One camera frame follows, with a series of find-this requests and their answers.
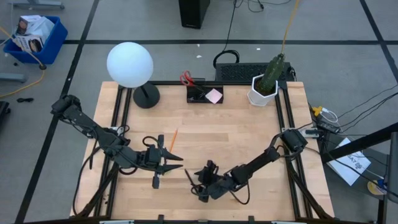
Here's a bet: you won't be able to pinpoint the black power adapter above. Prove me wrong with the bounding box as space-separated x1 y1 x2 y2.
316 119 341 134

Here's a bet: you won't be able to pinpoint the black vented case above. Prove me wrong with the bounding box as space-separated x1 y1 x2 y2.
215 62 295 83

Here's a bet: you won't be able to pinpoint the black computer tower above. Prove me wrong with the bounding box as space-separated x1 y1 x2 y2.
178 0 211 30

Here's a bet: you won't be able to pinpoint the black capped marker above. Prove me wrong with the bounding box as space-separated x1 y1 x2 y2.
184 169 196 186

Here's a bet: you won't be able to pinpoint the white cable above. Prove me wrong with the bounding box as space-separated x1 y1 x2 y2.
322 108 340 124

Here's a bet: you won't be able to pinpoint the orange wooden pencil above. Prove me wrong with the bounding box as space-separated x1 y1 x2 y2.
169 128 179 153

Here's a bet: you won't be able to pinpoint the white paper sheet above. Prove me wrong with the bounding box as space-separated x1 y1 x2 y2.
326 137 372 187

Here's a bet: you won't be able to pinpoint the red-handled scissors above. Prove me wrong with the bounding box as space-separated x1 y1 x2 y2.
179 70 206 94

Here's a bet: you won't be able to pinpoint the white globe table lamp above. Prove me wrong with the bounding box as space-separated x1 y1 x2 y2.
106 41 161 110

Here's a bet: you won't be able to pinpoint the pink sticky note pad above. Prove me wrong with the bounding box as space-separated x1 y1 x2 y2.
205 88 224 105

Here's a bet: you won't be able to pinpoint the yellow floor cable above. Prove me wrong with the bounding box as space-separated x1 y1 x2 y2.
0 26 47 99

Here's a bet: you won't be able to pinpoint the black mesh desk organizer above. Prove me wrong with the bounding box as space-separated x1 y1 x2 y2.
186 83 224 105

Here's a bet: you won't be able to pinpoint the grey metal post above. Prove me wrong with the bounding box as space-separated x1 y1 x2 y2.
387 132 398 205

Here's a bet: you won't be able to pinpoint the green cactus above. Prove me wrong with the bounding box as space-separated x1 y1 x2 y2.
259 53 287 94

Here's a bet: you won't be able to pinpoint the black hanging power cable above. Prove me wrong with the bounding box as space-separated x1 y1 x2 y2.
213 0 241 69

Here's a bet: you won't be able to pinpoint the black metal beam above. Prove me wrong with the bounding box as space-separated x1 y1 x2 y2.
320 122 398 163

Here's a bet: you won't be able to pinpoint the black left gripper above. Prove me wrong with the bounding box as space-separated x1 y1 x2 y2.
143 134 184 190

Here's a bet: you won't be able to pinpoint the black aluminium table frame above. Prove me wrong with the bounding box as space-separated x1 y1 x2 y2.
73 80 335 223

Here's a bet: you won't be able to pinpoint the white hexagonal plant pot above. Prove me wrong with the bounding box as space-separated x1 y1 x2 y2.
246 73 279 108

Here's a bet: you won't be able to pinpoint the grey metal stand foot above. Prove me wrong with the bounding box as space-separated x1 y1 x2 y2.
7 0 65 10
0 72 27 84

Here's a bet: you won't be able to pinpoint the printed white cardboard box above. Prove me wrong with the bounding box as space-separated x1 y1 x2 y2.
16 14 42 35
13 34 45 53

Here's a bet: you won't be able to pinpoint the blue plastic bin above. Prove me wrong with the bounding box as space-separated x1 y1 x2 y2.
2 15 68 65

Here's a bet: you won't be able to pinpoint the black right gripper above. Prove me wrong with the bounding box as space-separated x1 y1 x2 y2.
192 159 233 203

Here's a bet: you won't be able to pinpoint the yellow hanging cable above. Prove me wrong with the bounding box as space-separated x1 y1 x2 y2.
280 0 302 56

